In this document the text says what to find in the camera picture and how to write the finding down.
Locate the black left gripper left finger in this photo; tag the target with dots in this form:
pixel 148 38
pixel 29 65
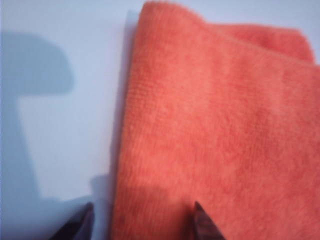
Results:
pixel 75 223

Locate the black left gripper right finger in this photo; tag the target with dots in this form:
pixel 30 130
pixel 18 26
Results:
pixel 203 222

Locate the orange microfiber rag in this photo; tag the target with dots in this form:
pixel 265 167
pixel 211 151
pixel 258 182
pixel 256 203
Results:
pixel 220 130

